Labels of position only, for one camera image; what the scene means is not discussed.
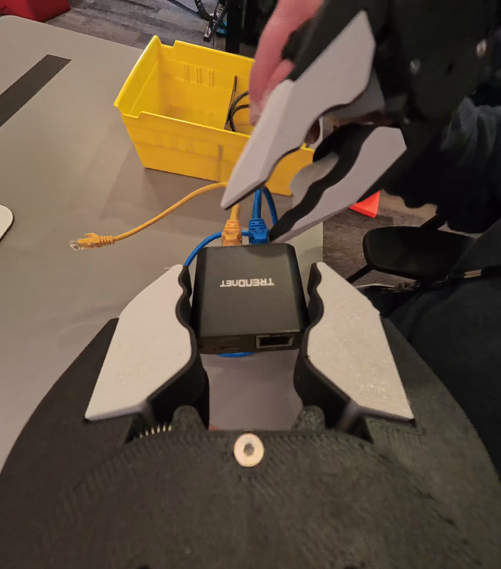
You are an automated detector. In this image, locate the orange ethernet cable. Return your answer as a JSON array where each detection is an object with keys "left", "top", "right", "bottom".
[{"left": 69, "top": 181, "right": 244, "bottom": 253}]

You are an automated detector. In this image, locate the red plastic container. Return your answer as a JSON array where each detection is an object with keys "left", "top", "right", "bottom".
[{"left": 0, "top": 0, "right": 71, "bottom": 23}]

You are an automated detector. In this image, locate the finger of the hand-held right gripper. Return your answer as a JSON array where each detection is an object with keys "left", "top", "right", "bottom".
[
  {"left": 268, "top": 125, "right": 407, "bottom": 244},
  {"left": 220, "top": 10, "right": 386, "bottom": 210}
]

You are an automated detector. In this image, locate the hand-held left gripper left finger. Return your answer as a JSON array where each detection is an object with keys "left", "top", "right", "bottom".
[{"left": 84, "top": 265, "right": 210, "bottom": 423}]

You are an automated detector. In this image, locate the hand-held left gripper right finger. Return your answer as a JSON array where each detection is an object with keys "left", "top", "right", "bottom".
[{"left": 293, "top": 261, "right": 415, "bottom": 429}]

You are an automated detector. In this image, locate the black network switch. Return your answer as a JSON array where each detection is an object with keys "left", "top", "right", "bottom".
[{"left": 190, "top": 242, "right": 310, "bottom": 355}]

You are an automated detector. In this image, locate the person's right hand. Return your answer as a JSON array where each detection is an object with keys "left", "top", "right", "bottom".
[{"left": 248, "top": 0, "right": 327, "bottom": 127}]

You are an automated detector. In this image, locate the yellow plastic bin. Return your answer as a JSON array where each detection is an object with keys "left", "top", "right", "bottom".
[{"left": 114, "top": 35, "right": 314, "bottom": 197}]

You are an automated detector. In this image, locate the black office chair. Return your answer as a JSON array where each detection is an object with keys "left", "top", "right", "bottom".
[{"left": 348, "top": 226, "right": 478, "bottom": 285}]

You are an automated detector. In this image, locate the orange traffic cone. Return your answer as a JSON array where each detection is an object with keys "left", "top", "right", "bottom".
[{"left": 349, "top": 190, "right": 382, "bottom": 218}]

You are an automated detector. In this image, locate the blue ethernet cable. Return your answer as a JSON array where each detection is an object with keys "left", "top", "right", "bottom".
[{"left": 183, "top": 186, "right": 279, "bottom": 359}]

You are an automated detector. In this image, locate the dark clear bin divider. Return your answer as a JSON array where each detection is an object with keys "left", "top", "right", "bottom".
[{"left": 225, "top": 75, "right": 239, "bottom": 132}]

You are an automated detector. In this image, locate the person's right forearm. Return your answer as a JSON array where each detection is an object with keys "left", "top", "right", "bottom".
[{"left": 393, "top": 95, "right": 501, "bottom": 234}]

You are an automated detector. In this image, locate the black ethernet cable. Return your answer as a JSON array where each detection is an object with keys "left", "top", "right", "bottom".
[{"left": 223, "top": 91, "right": 251, "bottom": 133}]

